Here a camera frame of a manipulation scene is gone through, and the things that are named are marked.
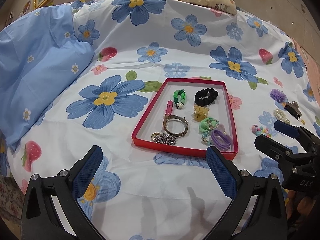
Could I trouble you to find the purple hair ties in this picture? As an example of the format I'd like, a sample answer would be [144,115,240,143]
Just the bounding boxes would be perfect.
[210,124,234,152]

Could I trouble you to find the green hair clip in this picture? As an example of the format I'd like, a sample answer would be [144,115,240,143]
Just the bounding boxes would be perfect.
[199,117,220,134]

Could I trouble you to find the rose gold wristwatch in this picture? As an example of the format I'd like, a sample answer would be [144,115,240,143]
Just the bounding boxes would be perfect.
[162,115,189,138]

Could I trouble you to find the yellow translucent hair claw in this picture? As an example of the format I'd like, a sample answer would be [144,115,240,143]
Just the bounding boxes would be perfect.
[193,105,209,122]

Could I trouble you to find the silver chain bracelet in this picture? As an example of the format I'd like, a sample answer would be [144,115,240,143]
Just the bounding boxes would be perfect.
[150,132,177,146]

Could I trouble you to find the pink hair clip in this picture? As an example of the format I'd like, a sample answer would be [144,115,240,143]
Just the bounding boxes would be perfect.
[164,100,174,118]

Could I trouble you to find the red shallow jewelry tray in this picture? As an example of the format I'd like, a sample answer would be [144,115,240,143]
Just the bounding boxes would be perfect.
[131,78,239,160]

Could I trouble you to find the person's right hand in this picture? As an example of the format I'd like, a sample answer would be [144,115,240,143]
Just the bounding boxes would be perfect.
[286,190,316,219]

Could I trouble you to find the black hair claw clip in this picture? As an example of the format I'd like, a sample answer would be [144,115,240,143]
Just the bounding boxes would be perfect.
[284,101,302,120]

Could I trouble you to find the purple mesh scrunchie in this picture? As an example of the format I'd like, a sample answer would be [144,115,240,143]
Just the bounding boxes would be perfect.
[270,89,287,103]

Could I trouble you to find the floral white bedsheet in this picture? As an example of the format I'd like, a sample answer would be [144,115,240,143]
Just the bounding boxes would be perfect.
[1,0,319,239]

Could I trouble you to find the pink bed cloth edge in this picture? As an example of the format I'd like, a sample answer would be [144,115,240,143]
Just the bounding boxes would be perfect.
[292,38,320,103]

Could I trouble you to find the black velvet scrunchie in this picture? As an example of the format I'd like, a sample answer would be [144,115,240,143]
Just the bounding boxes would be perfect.
[194,88,219,107]

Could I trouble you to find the light blue pillow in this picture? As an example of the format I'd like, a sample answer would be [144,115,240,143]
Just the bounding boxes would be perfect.
[1,4,94,150]

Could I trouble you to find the colorful bead bracelet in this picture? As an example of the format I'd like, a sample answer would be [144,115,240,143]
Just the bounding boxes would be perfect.
[250,123,273,138]

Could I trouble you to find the pearl bead bracelet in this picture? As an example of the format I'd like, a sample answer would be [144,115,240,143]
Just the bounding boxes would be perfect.
[273,108,291,126]

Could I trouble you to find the pastel bead flower bracelet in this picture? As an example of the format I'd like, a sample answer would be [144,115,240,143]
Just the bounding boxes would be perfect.
[200,123,221,146]

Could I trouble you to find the green woven bracelet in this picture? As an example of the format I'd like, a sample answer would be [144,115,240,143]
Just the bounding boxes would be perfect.
[173,89,188,110]

